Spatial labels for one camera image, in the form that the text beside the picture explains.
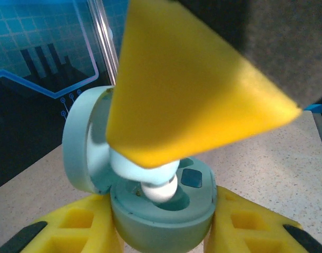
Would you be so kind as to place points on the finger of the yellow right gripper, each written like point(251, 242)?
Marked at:
point(176, 92)

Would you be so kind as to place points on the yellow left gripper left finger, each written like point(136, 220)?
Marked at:
point(76, 221)

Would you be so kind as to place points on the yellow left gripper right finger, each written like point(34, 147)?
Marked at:
point(245, 224)

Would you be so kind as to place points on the mint green earbud charging case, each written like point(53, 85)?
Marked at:
point(160, 232)

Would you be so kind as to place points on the blue table edge strip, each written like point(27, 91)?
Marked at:
point(314, 108)

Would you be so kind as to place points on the aluminium frame post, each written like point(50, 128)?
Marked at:
point(104, 39)

